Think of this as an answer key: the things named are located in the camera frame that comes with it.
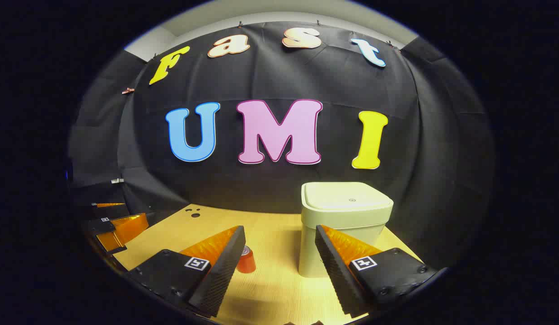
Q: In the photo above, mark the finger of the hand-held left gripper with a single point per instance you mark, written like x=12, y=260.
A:
x=110, y=211
x=126, y=228

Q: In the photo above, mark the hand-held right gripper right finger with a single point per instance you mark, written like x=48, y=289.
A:
x=333, y=271

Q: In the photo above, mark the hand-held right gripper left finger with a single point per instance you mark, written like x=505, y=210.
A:
x=225, y=271

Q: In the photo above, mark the orange pop can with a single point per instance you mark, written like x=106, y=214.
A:
x=247, y=264

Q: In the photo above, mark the pale green desktop garbage bin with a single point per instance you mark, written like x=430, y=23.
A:
x=342, y=212

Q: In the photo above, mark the black backdrop cloth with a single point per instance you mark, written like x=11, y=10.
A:
x=270, y=189

